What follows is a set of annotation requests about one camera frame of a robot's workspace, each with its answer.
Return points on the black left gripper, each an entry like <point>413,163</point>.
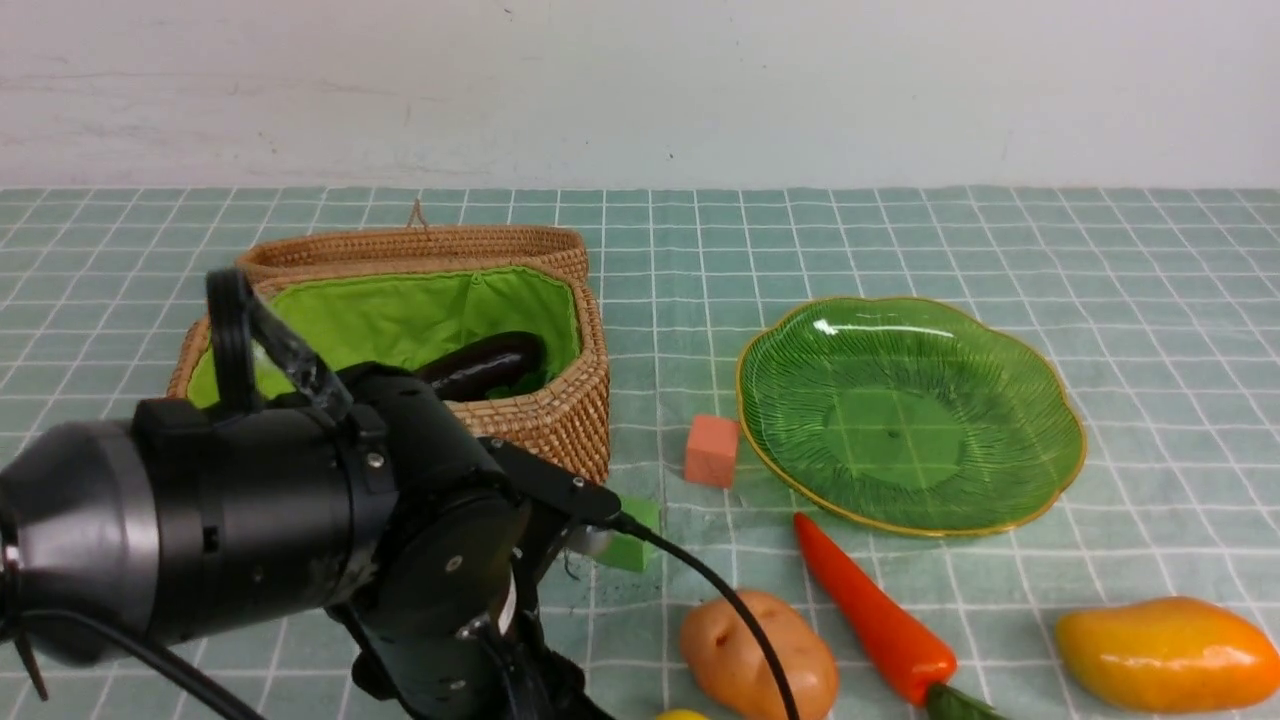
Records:
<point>467,671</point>

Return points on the yellow lemon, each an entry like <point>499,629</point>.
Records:
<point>681,714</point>

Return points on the dark purple eggplant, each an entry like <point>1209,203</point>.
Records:
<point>499,366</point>

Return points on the brown potato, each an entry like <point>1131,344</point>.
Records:
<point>729,665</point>

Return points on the yellow orange mango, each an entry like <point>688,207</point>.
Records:
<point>1172,655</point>

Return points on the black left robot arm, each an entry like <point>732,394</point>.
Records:
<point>356,492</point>

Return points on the green foam cube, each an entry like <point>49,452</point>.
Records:
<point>628,552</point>

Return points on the orange foam cube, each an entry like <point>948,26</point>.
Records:
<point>711,449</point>

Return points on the woven wicker basket green lining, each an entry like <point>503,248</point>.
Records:
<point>420,311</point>

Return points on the woven wicker basket lid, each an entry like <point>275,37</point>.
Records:
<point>558,248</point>

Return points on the orange carrot green top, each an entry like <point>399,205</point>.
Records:
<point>916,664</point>

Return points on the green glass leaf plate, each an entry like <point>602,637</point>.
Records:
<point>909,416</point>

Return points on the green checkered tablecloth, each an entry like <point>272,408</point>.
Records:
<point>1158,307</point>

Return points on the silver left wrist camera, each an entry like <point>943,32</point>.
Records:
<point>562,507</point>

